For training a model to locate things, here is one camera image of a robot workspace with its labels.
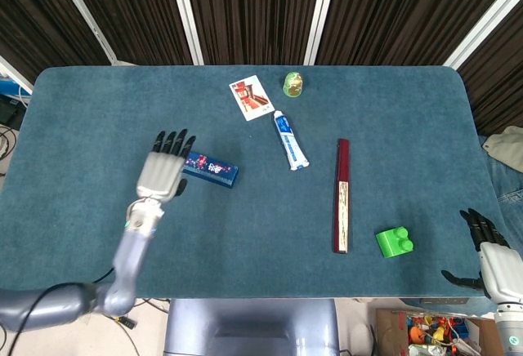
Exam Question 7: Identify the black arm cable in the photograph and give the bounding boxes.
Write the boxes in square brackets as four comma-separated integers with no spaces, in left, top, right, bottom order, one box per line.
[7,268,114,356]

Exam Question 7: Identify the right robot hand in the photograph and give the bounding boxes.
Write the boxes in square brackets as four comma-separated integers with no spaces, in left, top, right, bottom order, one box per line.
[440,207,523,304]

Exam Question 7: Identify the dark red long box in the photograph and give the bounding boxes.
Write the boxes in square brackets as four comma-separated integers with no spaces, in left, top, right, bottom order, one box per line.
[331,138,352,255]

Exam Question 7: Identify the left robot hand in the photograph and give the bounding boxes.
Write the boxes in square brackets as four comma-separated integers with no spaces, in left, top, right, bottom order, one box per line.
[135,128,197,204]

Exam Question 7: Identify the green building block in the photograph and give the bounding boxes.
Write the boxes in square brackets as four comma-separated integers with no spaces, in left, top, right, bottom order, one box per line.
[374,226,416,259]

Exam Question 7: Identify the black floor device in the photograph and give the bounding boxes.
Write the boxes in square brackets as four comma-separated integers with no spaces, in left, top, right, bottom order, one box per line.
[0,96,28,131]

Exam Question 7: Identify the blue glasses case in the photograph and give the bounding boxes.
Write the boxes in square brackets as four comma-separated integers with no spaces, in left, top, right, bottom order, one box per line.
[181,150,240,189]

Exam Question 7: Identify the black floor cable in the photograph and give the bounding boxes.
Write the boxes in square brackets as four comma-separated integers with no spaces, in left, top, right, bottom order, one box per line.
[110,298,171,356]

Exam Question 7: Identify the beige crumpled cloth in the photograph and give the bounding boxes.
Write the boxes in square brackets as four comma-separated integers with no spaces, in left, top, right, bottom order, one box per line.
[481,126,523,165]

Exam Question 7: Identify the teal table cloth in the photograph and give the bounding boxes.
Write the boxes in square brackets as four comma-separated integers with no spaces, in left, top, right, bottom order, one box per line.
[0,65,506,300]

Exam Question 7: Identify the white partition post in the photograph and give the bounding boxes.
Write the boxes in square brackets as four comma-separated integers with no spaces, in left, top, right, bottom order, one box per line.
[0,56,34,96]
[443,0,523,67]
[167,0,204,66]
[304,0,340,66]
[51,0,119,66]

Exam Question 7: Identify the photo card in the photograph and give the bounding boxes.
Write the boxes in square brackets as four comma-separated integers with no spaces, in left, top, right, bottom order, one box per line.
[228,74,274,122]

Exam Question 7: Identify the white blue toothpaste tube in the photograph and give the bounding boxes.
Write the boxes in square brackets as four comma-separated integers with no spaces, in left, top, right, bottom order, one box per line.
[272,109,311,171]

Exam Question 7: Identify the blue denim jeans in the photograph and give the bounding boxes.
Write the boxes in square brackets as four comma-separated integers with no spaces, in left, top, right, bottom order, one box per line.
[477,135,523,247]

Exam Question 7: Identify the cardboard box of toys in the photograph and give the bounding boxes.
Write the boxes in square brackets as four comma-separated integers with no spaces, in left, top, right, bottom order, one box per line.
[374,309,498,356]

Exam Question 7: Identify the grey table control panel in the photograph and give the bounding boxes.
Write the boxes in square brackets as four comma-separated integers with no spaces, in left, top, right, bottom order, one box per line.
[418,297,470,306]

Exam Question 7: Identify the blue grey robot torso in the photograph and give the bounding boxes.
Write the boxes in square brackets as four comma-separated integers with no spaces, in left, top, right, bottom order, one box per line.
[163,298,340,356]

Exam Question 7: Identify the dark brown pleated curtain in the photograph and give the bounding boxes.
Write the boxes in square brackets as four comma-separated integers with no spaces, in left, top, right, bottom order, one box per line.
[0,0,523,136]

